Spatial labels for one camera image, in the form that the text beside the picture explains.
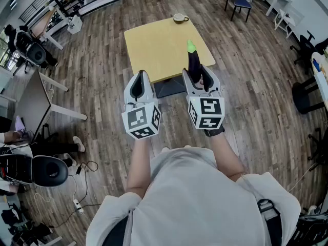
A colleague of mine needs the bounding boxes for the white table with toys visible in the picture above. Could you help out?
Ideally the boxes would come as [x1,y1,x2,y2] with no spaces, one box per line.
[311,50,328,103]

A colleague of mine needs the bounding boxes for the black gear pile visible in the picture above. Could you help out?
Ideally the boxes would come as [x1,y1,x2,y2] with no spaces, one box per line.
[0,202,53,246]

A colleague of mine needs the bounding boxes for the blue seat black chair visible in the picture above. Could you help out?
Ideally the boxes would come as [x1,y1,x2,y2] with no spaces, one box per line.
[224,0,253,23]

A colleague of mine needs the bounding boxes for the person's right forearm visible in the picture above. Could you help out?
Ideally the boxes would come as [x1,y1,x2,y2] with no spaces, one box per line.
[210,131,247,182]

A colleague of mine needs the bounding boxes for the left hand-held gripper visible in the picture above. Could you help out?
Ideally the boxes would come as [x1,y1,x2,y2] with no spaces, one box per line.
[121,70,162,140]

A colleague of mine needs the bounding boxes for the person's light grey shirt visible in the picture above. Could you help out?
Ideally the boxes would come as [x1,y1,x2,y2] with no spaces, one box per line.
[86,147,302,246]

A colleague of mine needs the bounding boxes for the dark-topped desk white legs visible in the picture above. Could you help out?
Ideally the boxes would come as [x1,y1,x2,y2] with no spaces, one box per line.
[14,70,88,144]

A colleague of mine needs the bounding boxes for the black office chair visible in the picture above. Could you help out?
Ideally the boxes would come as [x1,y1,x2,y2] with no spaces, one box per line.
[290,30,328,74]

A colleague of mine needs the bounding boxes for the black swivel chair base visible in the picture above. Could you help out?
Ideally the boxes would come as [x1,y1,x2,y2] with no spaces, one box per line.
[306,127,328,169]

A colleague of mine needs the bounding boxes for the wooden desk white legs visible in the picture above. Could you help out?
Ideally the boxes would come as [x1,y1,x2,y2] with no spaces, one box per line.
[30,6,65,51]

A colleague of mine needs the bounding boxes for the purple eggplant green stem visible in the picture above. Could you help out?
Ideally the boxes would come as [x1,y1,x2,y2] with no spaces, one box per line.
[186,39,205,85]

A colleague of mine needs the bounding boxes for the black table base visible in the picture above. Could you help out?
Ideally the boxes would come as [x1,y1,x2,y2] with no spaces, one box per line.
[153,76,187,99]

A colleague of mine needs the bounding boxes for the purple cloth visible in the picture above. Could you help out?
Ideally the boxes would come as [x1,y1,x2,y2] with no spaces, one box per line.
[14,115,34,144]

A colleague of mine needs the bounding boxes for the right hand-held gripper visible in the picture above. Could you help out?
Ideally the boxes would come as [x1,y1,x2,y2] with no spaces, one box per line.
[182,65,226,131]

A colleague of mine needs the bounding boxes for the white power strip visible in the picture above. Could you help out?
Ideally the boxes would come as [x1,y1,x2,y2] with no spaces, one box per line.
[72,198,85,215]

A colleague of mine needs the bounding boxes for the yellow square table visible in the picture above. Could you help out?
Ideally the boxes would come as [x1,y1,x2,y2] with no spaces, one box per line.
[124,17,216,84]

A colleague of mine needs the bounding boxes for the black shelf rack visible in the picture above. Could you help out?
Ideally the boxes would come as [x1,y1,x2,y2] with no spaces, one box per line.
[53,0,86,18]

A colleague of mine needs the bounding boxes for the white bag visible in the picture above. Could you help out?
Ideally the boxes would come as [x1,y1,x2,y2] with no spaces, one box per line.
[67,15,84,35]

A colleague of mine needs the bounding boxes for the black wristband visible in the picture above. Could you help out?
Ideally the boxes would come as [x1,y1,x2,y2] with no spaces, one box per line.
[204,125,226,138]

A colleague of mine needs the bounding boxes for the person's black backpack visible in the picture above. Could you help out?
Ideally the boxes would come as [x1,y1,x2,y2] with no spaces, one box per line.
[291,212,328,246]

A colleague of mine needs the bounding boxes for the black backpack strap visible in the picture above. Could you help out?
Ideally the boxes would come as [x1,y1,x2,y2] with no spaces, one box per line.
[257,198,283,246]

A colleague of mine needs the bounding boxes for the black cable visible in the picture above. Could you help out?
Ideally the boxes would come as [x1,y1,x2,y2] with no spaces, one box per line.
[47,160,103,229]

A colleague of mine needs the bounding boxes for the person's left forearm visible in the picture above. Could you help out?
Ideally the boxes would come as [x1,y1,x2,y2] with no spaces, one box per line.
[126,136,152,197]

